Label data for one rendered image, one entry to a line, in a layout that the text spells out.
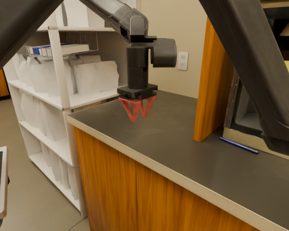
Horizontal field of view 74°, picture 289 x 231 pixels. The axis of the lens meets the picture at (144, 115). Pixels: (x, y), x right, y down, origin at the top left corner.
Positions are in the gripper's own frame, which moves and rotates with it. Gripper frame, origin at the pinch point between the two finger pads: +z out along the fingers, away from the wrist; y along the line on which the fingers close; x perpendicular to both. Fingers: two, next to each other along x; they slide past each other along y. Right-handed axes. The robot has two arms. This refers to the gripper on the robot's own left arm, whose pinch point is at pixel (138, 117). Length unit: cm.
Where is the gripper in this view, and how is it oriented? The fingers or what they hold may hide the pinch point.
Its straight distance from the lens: 56.3
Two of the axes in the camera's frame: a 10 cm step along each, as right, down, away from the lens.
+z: 0.0, 9.2, 3.9
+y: 6.7, -2.9, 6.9
